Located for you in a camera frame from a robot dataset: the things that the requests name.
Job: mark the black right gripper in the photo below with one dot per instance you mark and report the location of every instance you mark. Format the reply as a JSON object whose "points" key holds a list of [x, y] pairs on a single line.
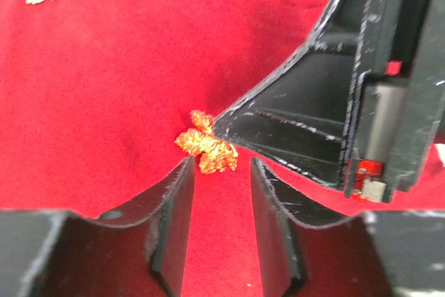
{"points": [[396, 98]]}

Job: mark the red t-shirt garment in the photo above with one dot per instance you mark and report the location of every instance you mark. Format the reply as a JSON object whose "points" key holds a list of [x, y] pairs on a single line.
{"points": [[95, 92]]}

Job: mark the gold maple leaf brooch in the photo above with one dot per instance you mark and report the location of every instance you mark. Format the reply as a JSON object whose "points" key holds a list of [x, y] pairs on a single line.
{"points": [[199, 141]]}

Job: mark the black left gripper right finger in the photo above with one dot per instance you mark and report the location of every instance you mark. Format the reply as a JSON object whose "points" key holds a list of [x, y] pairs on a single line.
{"points": [[307, 249]]}

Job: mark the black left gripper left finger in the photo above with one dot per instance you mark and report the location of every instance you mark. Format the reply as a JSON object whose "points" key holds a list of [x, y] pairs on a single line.
{"points": [[135, 249]]}

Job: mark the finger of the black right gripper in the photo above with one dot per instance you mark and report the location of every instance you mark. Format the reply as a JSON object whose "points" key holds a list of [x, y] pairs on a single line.
{"points": [[296, 115]]}

